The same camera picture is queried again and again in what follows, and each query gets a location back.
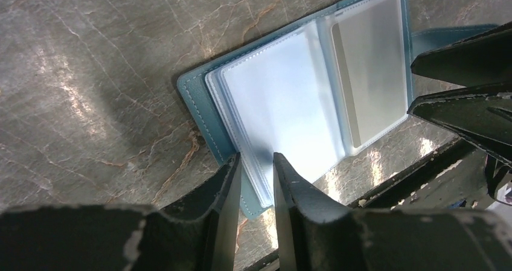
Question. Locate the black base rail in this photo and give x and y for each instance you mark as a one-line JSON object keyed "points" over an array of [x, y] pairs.
{"points": [[457, 176]]}

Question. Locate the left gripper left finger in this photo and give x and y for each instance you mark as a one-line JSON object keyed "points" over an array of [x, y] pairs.
{"points": [[196, 232]]}

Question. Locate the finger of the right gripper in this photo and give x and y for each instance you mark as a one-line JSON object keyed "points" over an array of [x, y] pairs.
{"points": [[467, 56], [481, 115]]}

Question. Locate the dark card in holder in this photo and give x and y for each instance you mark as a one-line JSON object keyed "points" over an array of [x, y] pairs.
{"points": [[370, 56]]}

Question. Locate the blue card holder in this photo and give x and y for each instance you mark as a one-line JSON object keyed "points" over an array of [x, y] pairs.
{"points": [[280, 93]]}

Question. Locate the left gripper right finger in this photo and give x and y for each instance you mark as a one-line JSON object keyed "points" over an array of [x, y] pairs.
{"points": [[316, 232]]}

